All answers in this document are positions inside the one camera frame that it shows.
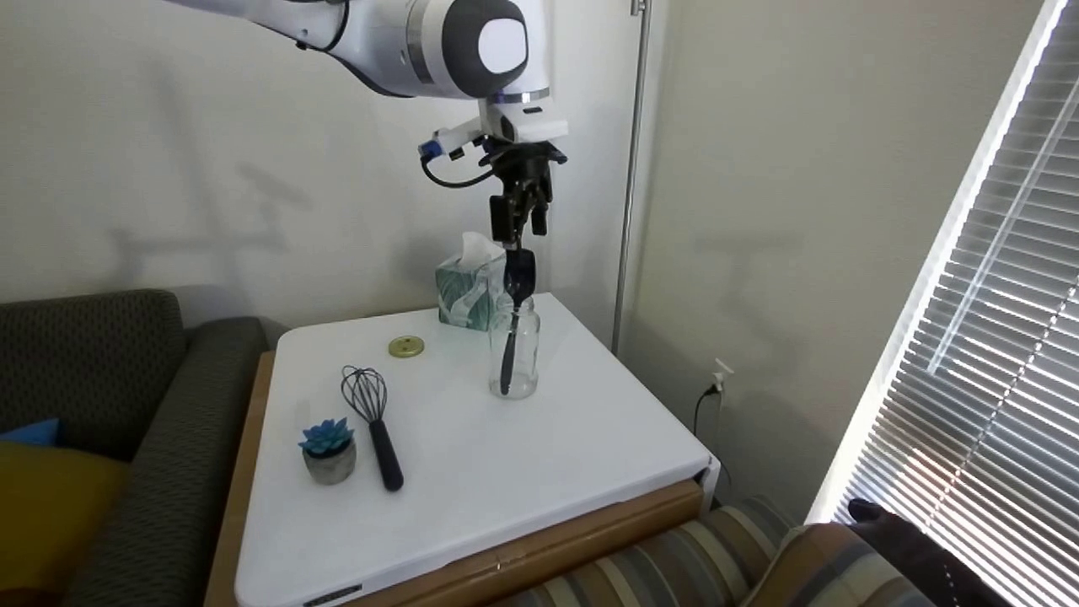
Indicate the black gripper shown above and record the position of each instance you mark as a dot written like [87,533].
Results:
[525,163]

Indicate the blue succulent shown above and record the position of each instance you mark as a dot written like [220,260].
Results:
[328,462]

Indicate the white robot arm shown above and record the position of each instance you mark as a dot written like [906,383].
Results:
[393,44]

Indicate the clear glass jar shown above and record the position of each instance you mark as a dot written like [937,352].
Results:
[528,361]

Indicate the round green jar lid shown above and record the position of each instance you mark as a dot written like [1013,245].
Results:
[407,350]

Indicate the teal patterned tissue box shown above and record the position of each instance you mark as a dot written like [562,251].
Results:
[460,296]

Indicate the striped couch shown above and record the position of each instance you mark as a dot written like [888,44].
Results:
[676,562]

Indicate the dark grey couch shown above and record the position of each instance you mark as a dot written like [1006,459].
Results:
[104,357]

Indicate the striped cushion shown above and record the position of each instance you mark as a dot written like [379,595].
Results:
[830,574]

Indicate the white window blinds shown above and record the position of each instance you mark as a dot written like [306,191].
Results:
[1013,339]

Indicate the black fabric pile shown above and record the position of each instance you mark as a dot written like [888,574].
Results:
[911,552]

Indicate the blue cushion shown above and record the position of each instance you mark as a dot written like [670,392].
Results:
[34,432]

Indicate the yellow cushion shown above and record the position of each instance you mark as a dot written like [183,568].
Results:
[44,506]

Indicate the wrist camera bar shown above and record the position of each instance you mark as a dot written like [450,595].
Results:
[528,121]

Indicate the thin metal wall pole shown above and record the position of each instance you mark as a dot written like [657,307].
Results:
[630,203]

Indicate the white wall outlet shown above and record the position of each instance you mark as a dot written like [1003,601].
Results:
[723,373]

